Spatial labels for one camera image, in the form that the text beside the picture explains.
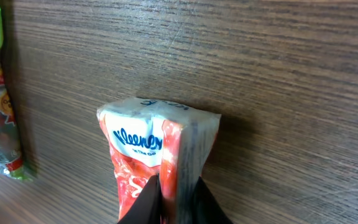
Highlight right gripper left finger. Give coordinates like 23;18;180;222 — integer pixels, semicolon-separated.
117;175;162;224

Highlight red Kleenex tissue pack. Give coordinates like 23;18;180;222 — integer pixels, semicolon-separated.
97;97;221;223

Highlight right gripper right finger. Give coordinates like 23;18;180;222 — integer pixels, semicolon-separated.
193;177;233;224

